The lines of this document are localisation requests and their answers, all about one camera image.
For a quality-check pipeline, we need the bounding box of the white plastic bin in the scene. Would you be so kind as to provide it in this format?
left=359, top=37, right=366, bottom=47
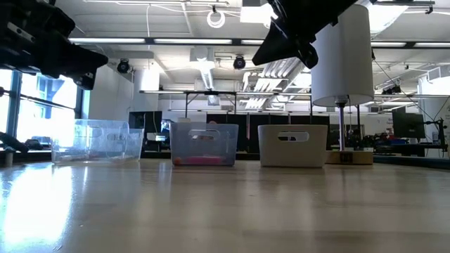
left=257, top=124, right=328, bottom=168

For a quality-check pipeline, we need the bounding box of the cluttered office desk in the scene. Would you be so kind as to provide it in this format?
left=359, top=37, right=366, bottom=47
left=372, top=140, right=449, bottom=158

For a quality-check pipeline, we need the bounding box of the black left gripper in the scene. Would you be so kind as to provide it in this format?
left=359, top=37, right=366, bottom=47
left=0, top=0, right=109, bottom=91

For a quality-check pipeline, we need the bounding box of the black computer monitor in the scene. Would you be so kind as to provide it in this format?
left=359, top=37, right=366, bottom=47
left=128, top=110, right=163, bottom=142
left=392, top=111, right=426, bottom=140

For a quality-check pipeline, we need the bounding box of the white table lamp wooden base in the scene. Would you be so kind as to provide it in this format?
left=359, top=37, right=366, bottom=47
left=311, top=4, right=375, bottom=165

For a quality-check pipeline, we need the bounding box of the clear plastic bin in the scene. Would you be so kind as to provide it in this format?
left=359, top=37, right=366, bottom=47
left=51, top=118, right=145, bottom=164

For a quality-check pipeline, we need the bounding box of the ceiling light strip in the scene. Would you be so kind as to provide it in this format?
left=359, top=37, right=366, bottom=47
left=68, top=37, right=147, bottom=45
left=153, top=37, right=233, bottom=46

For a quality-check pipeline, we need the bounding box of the white cable coil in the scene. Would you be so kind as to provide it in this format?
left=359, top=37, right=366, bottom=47
left=206, top=9, right=226, bottom=30

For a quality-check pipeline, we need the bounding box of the grey translucent plastic bin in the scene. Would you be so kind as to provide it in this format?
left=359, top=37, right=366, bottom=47
left=169, top=122, right=239, bottom=167

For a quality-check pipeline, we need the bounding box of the pink-red marker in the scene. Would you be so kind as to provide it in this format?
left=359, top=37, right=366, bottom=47
left=182, top=156, right=226, bottom=166

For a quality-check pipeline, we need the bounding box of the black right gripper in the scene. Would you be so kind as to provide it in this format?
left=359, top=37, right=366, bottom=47
left=251, top=0, right=359, bottom=70

